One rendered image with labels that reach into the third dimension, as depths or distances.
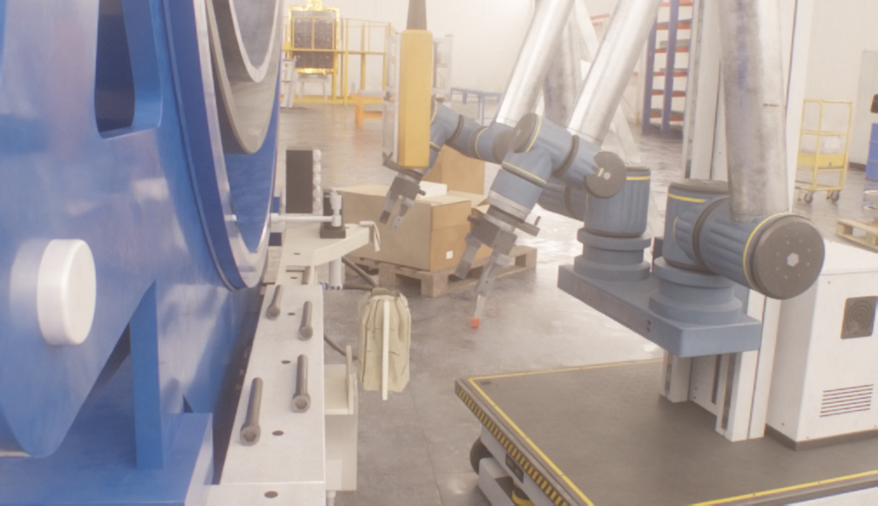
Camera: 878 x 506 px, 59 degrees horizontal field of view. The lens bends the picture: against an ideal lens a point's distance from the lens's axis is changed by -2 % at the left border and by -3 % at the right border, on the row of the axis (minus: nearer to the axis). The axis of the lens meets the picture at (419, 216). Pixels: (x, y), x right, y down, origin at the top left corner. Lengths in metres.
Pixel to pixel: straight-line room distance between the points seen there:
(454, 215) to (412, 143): 3.35
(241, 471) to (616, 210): 1.66
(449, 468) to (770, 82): 1.78
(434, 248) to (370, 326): 3.26
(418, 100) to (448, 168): 3.89
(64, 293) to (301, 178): 2.51
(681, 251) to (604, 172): 0.46
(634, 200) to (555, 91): 0.46
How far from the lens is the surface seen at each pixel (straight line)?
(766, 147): 1.93
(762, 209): 1.96
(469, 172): 5.95
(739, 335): 2.26
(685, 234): 2.15
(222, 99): 1.42
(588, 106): 1.98
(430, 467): 3.01
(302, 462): 1.18
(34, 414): 0.55
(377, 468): 2.99
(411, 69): 1.86
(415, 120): 1.86
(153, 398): 0.95
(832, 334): 2.57
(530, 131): 1.75
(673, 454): 2.47
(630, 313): 2.34
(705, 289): 2.20
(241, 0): 2.62
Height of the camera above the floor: 1.40
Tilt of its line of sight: 10 degrees down
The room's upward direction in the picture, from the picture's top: 2 degrees clockwise
